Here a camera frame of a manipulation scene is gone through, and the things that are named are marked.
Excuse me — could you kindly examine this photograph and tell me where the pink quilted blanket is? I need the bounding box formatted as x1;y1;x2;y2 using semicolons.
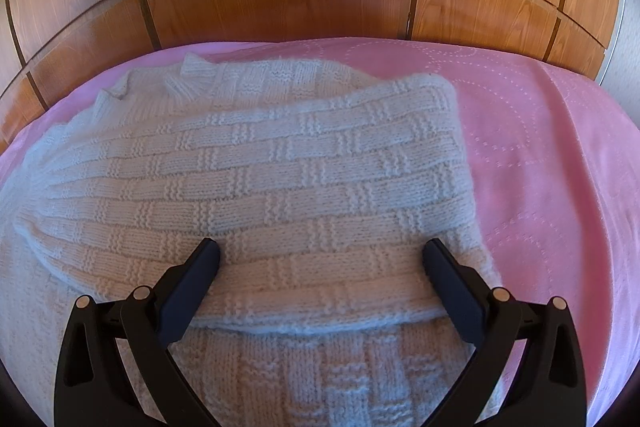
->
0;38;640;427

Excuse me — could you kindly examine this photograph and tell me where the light grey knitted sweater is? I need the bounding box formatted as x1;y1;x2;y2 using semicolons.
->
0;52;505;427

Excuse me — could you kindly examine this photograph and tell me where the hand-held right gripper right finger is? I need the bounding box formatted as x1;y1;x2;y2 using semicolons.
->
422;238;588;427

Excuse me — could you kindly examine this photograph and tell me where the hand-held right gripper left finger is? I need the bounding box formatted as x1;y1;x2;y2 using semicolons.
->
54;238;222;427

